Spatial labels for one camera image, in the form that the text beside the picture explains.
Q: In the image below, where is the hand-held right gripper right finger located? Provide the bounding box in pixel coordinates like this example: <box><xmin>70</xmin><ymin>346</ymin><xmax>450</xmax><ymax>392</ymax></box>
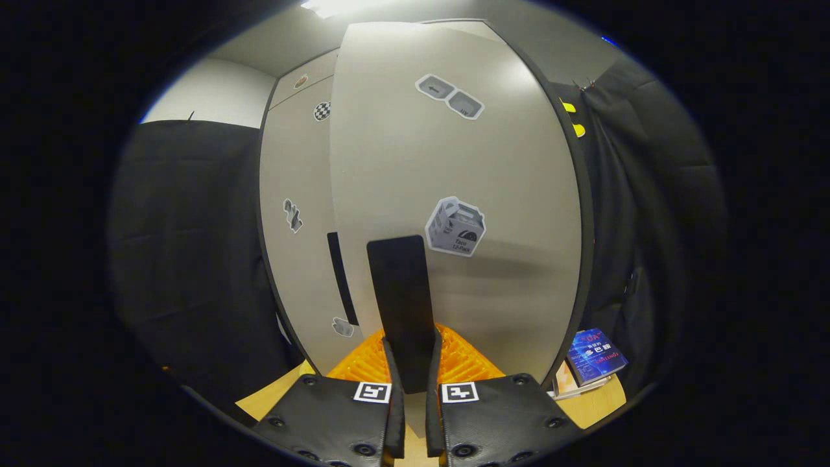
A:
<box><xmin>425</xmin><ymin>323</ymin><xmax>584</xmax><ymax>467</ymax></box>

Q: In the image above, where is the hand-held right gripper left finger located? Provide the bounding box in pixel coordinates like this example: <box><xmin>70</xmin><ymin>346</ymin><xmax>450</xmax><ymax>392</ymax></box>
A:
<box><xmin>250</xmin><ymin>324</ymin><xmax>406</xmax><ymax>467</ymax></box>

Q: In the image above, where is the grey cabinet door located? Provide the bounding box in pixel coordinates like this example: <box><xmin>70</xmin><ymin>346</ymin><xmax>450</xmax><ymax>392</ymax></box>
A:
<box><xmin>329</xmin><ymin>21</ymin><xmax>584</xmax><ymax>390</ymax></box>
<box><xmin>259</xmin><ymin>91</ymin><xmax>364</xmax><ymax>376</ymax></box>

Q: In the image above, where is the grey double-door shoe cabinet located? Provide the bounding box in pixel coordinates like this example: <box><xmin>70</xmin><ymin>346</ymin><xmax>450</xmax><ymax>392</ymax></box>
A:
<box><xmin>256</xmin><ymin>18</ymin><xmax>594</xmax><ymax>390</ymax></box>

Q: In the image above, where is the beige orange book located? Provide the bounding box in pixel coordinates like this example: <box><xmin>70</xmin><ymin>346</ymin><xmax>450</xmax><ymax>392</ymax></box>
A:
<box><xmin>553</xmin><ymin>360</ymin><xmax>613</xmax><ymax>400</ymax></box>

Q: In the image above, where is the blue book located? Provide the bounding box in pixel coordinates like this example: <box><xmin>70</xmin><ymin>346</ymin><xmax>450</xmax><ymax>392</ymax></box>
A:
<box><xmin>566</xmin><ymin>328</ymin><xmax>629</xmax><ymax>387</ymax></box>

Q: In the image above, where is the black backdrop cloth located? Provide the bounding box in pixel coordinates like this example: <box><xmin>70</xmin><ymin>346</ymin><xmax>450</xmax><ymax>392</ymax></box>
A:
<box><xmin>107</xmin><ymin>58</ymin><xmax>727</xmax><ymax>429</ymax></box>

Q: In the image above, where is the large ceiling light panel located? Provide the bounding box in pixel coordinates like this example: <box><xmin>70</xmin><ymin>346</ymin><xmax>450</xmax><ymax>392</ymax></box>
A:
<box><xmin>300</xmin><ymin>0</ymin><xmax>396</xmax><ymax>19</ymax></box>

